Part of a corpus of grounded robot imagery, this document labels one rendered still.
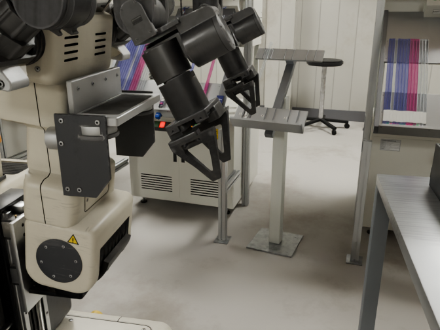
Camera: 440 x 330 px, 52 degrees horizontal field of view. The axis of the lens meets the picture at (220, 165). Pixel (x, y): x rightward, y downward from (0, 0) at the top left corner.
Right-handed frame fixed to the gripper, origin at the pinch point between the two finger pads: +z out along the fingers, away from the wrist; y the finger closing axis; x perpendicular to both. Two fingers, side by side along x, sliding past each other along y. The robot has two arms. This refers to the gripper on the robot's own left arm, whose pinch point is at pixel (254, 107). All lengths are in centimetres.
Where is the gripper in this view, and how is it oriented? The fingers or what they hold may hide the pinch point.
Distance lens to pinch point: 110.2
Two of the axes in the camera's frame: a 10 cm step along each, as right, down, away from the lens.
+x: -8.7, 3.7, 3.1
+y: 1.9, -3.3, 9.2
